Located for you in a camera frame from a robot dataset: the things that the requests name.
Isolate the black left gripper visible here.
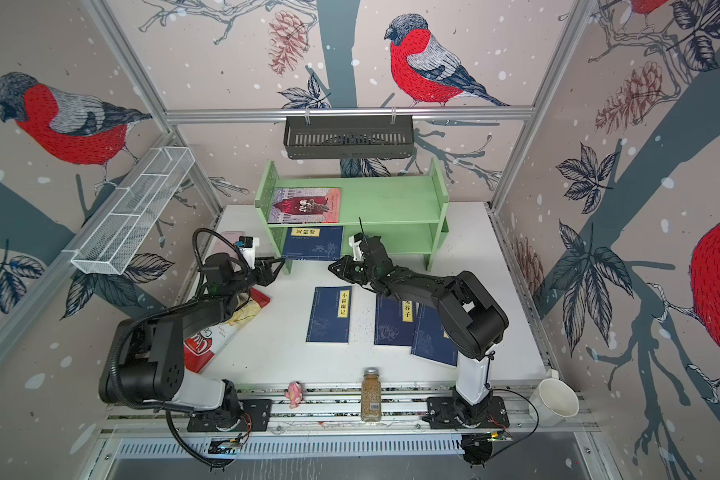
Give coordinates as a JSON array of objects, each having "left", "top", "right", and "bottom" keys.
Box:
[{"left": 227, "top": 255, "right": 285, "bottom": 297}]

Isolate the blue book yellow label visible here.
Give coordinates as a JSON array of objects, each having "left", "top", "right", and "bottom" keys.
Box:
[{"left": 282, "top": 226, "right": 343, "bottom": 261}]

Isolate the pink Hamlet book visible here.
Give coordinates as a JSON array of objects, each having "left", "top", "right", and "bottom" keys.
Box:
[{"left": 267, "top": 188, "right": 341, "bottom": 224}]

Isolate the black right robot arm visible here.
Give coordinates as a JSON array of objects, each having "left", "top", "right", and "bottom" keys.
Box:
[{"left": 328, "top": 233, "right": 509, "bottom": 428}]

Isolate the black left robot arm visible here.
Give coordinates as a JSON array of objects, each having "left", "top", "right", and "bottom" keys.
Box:
[{"left": 98, "top": 228, "right": 285, "bottom": 426}]

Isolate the green wooden shelf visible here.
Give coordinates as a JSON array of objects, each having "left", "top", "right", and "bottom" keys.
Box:
[{"left": 254, "top": 160, "right": 449, "bottom": 270}]

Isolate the red snack bag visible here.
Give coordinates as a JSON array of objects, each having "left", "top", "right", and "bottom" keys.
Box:
[{"left": 184, "top": 289, "right": 271, "bottom": 373}]

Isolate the spice jar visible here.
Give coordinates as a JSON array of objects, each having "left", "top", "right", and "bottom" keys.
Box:
[{"left": 361, "top": 367, "right": 382, "bottom": 423}]

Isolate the black hanging basket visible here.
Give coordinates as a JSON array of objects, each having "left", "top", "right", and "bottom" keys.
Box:
[{"left": 283, "top": 115, "right": 415, "bottom": 160}]

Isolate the pink small toy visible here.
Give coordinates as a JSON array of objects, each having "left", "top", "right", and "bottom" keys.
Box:
[{"left": 285, "top": 381, "right": 304, "bottom": 409}]

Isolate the white cup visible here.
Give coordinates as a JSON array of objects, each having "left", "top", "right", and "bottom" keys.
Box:
[{"left": 528, "top": 377, "right": 580, "bottom": 427}]

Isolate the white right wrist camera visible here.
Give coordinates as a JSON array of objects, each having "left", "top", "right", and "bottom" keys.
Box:
[{"left": 348, "top": 233, "right": 364, "bottom": 262}]

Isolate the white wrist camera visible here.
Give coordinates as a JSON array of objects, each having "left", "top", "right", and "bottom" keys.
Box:
[
  {"left": 236, "top": 236, "right": 260, "bottom": 269},
  {"left": 348, "top": 233, "right": 364, "bottom": 262}
]

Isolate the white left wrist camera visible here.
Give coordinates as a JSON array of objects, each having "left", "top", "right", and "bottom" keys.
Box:
[{"left": 236, "top": 236, "right": 260, "bottom": 269}]

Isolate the aluminium rail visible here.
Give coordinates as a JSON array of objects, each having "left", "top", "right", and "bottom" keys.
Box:
[{"left": 101, "top": 381, "right": 598, "bottom": 438}]

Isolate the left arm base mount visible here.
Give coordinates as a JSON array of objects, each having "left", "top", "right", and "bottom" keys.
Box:
[{"left": 187, "top": 399, "right": 272, "bottom": 433}]

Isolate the white wire mesh basket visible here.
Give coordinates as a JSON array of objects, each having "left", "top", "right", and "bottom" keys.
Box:
[{"left": 71, "top": 146, "right": 195, "bottom": 275}]

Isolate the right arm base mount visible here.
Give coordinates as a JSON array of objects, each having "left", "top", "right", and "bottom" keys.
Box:
[{"left": 421, "top": 391, "right": 509, "bottom": 430}]

